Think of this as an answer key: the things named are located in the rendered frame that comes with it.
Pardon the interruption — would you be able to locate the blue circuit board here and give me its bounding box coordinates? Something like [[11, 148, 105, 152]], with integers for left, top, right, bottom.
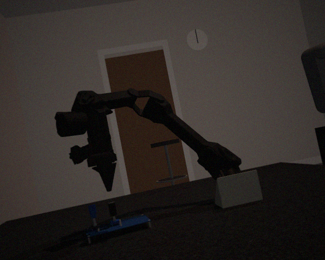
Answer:
[[86, 202, 151, 244]]

